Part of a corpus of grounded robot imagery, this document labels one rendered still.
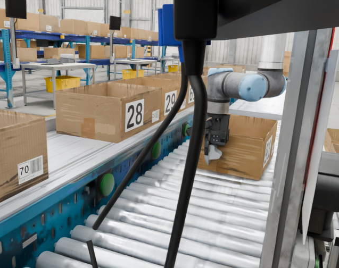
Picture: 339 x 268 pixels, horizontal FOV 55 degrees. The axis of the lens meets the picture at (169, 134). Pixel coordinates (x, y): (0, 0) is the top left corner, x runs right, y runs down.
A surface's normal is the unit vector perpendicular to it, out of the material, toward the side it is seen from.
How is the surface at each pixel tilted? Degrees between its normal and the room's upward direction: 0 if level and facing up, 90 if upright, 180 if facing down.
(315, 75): 90
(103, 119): 91
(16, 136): 90
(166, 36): 90
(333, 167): 8
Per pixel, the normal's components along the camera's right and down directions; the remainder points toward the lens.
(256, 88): 0.55, 0.25
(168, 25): -0.02, 0.26
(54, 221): 0.93, 0.15
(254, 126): -0.43, 0.21
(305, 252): 0.05, -0.96
